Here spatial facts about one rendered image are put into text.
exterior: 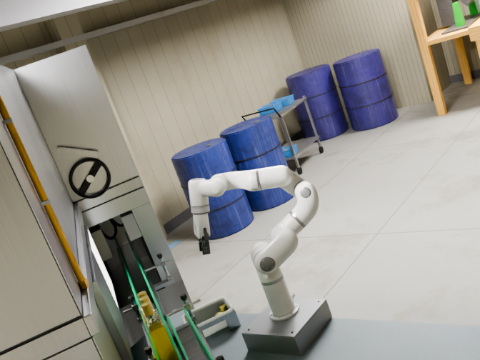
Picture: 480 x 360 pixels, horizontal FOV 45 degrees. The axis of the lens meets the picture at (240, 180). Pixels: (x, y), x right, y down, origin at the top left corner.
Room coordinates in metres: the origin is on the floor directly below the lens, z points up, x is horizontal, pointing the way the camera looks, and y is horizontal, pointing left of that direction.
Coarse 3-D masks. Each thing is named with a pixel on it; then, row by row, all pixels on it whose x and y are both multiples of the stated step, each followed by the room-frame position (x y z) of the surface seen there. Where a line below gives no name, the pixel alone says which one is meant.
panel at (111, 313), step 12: (84, 228) 2.71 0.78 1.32; (96, 264) 2.27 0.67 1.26; (96, 276) 2.01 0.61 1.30; (96, 288) 1.90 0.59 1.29; (108, 288) 2.32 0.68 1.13; (96, 300) 1.90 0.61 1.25; (108, 300) 2.04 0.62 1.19; (108, 312) 1.90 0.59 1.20; (120, 312) 2.39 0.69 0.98; (108, 324) 1.90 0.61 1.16; (120, 324) 2.09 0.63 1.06; (120, 336) 1.90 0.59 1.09; (120, 348) 1.90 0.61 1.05
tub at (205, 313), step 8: (224, 296) 2.48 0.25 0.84; (208, 304) 2.47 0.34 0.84; (216, 304) 2.48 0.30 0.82; (192, 312) 2.45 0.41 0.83; (200, 312) 2.46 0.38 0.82; (208, 312) 2.47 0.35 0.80; (216, 312) 2.47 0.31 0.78; (224, 312) 2.33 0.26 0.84; (184, 320) 2.39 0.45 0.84; (200, 320) 2.45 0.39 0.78; (208, 320) 2.31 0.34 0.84
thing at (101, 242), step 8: (120, 216) 3.20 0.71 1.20; (128, 216) 3.17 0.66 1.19; (128, 224) 3.16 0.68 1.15; (136, 224) 3.17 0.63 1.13; (96, 232) 3.15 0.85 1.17; (128, 232) 3.16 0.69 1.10; (136, 232) 3.17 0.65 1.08; (96, 240) 3.14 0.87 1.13; (104, 240) 3.15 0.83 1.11; (104, 248) 3.15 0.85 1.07; (104, 256) 3.14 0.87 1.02; (112, 256) 3.15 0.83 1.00
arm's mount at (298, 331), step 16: (304, 304) 2.15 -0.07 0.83; (320, 304) 2.11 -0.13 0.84; (256, 320) 2.17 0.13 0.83; (272, 320) 2.12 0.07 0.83; (288, 320) 2.08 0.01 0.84; (304, 320) 2.03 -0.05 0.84; (320, 320) 2.07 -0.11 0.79; (256, 336) 2.06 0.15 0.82; (272, 336) 2.01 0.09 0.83; (288, 336) 1.96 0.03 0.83; (304, 336) 1.98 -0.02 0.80; (272, 352) 2.03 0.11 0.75; (288, 352) 1.98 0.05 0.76
